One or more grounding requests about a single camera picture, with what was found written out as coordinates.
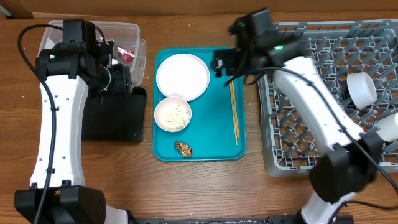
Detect red silver wrapper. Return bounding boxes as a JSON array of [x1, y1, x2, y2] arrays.
[[117, 45, 135, 63]]

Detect grey-blue bowl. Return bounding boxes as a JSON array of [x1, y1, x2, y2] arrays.
[[346, 72, 377, 110]]

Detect white cup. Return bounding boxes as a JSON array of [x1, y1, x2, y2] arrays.
[[375, 113, 398, 142]]

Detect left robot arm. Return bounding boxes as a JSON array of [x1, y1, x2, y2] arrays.
[[14, 39, 135, 223]]

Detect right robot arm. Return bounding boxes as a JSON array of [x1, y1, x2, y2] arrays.
[[211, 40, 384, 223]]

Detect grey dishwasher rack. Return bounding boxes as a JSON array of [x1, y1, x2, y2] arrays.
[[258, 19, 397, 177]]

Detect clear plastic bin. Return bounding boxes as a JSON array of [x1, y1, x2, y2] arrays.
[[37, 20, 147, 86]]

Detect black tray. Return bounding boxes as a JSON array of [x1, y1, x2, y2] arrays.
[[82, 87, 147, 142]]

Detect teal plastic tray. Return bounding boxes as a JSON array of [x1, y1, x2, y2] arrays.
[[152, 47, 248, 162]]

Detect pink bowl with crumbs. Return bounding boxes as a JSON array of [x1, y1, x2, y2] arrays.
[[154, 96, 192, 132]]

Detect brown food scrap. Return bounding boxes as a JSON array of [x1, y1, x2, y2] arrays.
[[174, 141, 192, 158]]

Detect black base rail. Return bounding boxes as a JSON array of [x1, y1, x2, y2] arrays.
[[127, 211, 355, 224]]

